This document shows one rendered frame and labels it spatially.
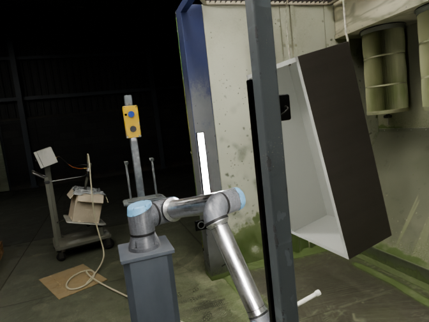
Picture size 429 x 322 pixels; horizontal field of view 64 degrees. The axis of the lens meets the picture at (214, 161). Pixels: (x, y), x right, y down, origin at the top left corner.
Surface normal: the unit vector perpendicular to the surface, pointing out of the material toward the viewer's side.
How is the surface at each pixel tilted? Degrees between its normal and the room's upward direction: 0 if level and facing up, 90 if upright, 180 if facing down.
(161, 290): 90
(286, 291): 90
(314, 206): 90
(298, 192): 90
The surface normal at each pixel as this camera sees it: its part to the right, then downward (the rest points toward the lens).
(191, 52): 0.32, 0.07
